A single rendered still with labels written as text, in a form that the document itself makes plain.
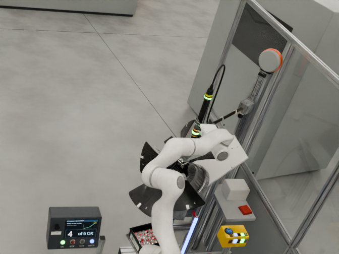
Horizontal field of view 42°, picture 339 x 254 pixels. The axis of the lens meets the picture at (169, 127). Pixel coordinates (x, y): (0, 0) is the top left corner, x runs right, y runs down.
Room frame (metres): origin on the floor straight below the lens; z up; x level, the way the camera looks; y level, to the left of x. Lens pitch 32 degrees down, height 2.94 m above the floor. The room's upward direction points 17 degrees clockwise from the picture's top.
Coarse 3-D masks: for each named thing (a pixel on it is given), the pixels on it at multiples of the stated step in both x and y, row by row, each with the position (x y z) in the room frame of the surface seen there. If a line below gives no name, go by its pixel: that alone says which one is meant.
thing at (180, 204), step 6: (186, 180) 2.22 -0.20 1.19; (186, 186) 2.17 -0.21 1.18; (192, 186) 2.19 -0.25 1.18; (186, 192) 2.12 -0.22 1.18; (192, 192) 2.13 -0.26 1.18; (180, 198) 2.07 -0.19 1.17; (186, 198) 2.07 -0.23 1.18; (192, 198) 2.08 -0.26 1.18; (198, 198) 2.09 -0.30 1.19; (180, 204) 2.03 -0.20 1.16; (186, 204) 2.03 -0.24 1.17; (192, 204) 2.04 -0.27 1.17; (198, 204) 2.04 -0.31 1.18; (204, 204) 2.05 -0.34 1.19; (174, 210) 1.99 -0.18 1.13; (180, 210) 1.99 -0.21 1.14
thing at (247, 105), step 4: (244, 100) 2.79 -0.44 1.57; (248, 100) 2.81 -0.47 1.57; (252, 100) 2.82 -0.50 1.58; (240, 104) 2.75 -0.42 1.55; (244, 104) 2.74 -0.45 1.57; (248, 104) 2.75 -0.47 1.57; (252, 104) 2.77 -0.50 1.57; (244, 108) 2.73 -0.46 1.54; (248, 108) 2.73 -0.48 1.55; (252, 108) 2.80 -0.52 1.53; (244, 112) 2.72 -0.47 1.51; (248, 112) 2.76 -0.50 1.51
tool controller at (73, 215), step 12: (48, 216) 1.59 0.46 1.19; (60, 216) 1.56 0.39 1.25; (72, 216) 1.58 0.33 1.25; (84, 216) 1.61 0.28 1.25; (96, 216) 1.63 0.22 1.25; (48, 228) 1.54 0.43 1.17; (60, 228) 1.54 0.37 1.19; (72, 228) 1.56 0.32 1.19; (84, 228) 1.59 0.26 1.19; (96, 228) 1.61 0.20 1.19; (48, 240) 1.50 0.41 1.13; (60, 240) 1.52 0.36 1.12; (96, 240) 1.60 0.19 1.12
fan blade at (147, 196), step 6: (138, 186) 2.23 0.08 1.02; (144, 186) 2.22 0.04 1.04; (132, 192) 2.21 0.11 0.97; (138, 192) 2.20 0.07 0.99; (144, 192) 2.20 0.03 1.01; (150, 192) 2.20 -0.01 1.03; (156, 192) 2.20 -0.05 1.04; (132, 198) 2.18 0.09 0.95; (138, 198) 2.17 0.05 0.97; (144, 198) 2.17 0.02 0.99; (150, 198) 2.17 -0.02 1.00; (156, 198) 2.18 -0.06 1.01; (144, 204) 2.14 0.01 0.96; (150, 204) 2.15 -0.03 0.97; (144, 210) 2.12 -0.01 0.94; (150, 210) 2.12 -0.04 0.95; (150, 216) 2.09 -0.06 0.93
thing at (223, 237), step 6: (222, 228) 2.03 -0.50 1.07; (234, 228) 2.06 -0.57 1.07; (240, 228) 2.07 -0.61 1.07; (222, 234) 2.00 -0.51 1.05; (228, 234) 1.99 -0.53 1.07; (222, 240) 1.98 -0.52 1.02; (228, 240) 1.97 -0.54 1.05; (222, 246) 1.96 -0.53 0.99; (228, 246) 1.97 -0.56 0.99; (234, 246) 1.99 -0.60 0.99
